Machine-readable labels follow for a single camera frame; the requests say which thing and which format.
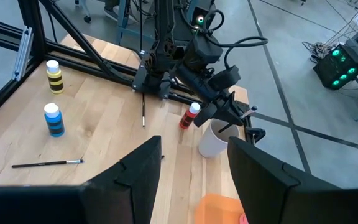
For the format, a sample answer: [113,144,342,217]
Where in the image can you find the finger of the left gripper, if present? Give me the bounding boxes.
[194,103,219,128]
[218,91,245,126]

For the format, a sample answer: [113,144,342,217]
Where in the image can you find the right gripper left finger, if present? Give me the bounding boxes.
[0,136,162,224]

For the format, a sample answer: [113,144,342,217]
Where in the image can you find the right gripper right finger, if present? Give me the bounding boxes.
[227,136,358,224]

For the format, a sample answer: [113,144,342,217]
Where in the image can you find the small red paint bottle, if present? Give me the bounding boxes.
[178,101,201,130]

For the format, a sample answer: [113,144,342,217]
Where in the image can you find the black paintbrush silver ferrule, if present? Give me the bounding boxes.
[140,92,147,128]
[11,159,85,169]
[218,105,259,134]

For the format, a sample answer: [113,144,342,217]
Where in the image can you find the small blue paint bottle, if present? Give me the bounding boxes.
[43,103,65,138]

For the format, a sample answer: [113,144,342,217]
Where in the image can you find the small yellow paint bottle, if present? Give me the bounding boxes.
[45,60,65,95]

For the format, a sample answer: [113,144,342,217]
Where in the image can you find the white paper cup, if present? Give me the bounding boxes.
[197,118,241,159]

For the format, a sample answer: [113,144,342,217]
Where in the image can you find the orange translucent plastic tray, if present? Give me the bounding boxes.
[194,193,246,224]

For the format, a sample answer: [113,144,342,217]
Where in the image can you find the black computer green lights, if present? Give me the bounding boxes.
[312,43,358,91]

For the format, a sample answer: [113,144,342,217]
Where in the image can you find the grey office chair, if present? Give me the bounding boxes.
[75,0,93,24]

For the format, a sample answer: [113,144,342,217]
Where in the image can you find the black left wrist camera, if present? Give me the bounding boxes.
[208,64,242,91]

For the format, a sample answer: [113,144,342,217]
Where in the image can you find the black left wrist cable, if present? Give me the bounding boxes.
[194,9,269,71]

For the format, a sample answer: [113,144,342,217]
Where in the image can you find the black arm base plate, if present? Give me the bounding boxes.
[131,70,173,100]

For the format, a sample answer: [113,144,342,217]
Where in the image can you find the tangle of floor cables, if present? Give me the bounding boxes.
[301,18,358,63]

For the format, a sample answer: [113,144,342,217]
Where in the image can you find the black aluminium rig frame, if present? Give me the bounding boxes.
[0,0,267,144]

